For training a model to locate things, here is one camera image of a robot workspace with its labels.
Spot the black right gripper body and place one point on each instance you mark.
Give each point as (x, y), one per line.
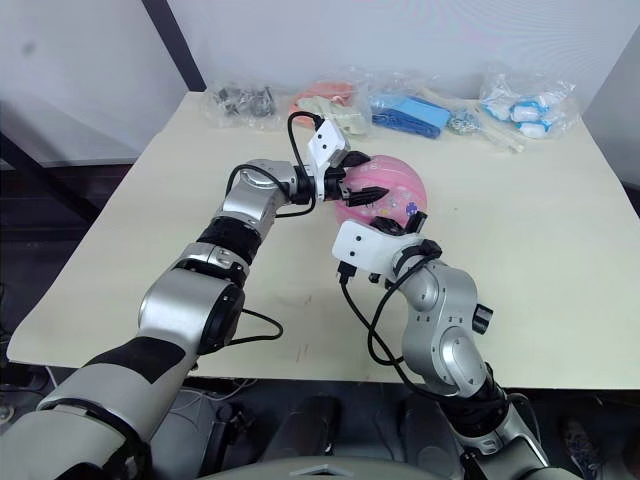
(374, 277)

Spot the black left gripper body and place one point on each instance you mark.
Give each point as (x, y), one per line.
(334, 182)

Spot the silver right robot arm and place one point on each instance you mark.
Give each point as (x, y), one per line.
(450, 300)

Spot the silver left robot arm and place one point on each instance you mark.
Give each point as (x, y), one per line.
(190, 300)

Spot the beige cloth gloves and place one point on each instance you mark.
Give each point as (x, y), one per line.
(340, 120)

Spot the bag of blue items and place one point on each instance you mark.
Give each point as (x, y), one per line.
(410, 112)

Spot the bag of pink items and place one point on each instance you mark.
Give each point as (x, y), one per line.
(325, 90)

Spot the bag of small metal parts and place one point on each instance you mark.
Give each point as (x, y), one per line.
(465, 121)

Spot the bag of black parts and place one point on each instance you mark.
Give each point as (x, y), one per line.
(245, 102)

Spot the beige wooden sticks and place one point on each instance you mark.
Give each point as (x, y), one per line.
(502, 137)

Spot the bag of white blue rolls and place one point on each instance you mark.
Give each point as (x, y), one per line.
(527, 107)

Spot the grey robot torso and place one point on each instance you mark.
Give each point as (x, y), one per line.
(345, 470)

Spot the black metal beam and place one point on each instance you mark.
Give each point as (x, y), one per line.
(175, 47)

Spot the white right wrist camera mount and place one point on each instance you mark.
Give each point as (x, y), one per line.
(372, 247)

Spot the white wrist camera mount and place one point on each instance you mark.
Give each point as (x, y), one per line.
(372, 247)
(325, 140)

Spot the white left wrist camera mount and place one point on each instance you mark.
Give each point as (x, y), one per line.
(325, 140)

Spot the black metal frame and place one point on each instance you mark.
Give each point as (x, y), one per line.
(40, 170)

